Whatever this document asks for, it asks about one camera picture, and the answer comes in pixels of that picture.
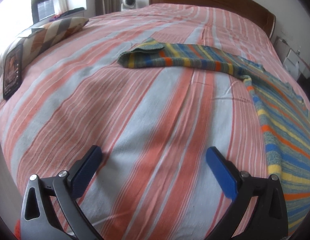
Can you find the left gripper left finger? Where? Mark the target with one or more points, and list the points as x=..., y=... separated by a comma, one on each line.
x=38, y=216

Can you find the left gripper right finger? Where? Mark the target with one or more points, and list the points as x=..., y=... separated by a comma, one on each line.
x=269, y=219

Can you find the multicolour striped knit sweater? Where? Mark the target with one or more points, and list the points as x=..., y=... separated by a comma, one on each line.
x=283, y=117

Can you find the pink striped bed cover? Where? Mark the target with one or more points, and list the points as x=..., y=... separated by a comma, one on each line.
x=153, y=125

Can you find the white desk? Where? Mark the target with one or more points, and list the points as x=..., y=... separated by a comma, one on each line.
x=291, y=60

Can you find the black smartphone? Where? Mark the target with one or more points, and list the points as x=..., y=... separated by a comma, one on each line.
x=12, y=77

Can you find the patterned diamond cushion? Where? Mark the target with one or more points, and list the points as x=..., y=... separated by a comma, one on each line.
x=52, y=33

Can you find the white round security camera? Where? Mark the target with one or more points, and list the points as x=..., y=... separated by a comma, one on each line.
x=128, y=5

